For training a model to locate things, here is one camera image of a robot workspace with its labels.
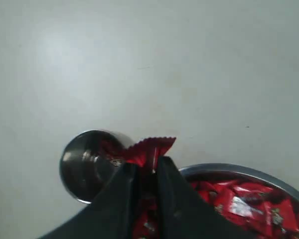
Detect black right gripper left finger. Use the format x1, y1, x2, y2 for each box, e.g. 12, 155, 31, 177
42, 163, 141, 239

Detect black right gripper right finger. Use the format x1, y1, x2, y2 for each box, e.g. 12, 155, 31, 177
156, 156, 254, 239

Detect red candy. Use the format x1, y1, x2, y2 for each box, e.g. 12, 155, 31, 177
122, 137, 176, 175

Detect steel bowl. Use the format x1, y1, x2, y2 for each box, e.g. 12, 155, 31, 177
179, 163, 299, 203

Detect stainless steel cup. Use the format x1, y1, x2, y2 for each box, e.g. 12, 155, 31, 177
59, 130, 134, 204

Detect pile of red wrapped candies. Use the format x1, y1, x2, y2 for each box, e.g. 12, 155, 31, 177
133, 178, 299, 239

